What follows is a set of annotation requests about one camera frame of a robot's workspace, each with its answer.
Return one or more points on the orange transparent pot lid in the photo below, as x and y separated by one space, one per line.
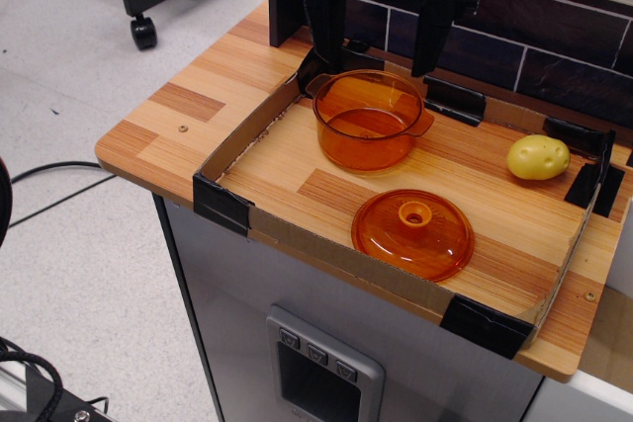
415 231

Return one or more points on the orange transparent pot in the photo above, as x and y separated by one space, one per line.
367 120

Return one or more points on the yellow plastic potato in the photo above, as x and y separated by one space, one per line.
538 157

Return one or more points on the black caster wheel near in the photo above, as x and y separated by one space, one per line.
144 33

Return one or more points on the grey metal cabinet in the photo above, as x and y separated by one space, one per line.
229 283

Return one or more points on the cardboard fence with black tape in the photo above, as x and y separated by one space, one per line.
542 250

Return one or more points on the grey control panel with buttons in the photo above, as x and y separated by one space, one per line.
319 378

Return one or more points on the black equipment base with screw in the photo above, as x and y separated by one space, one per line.
70 407

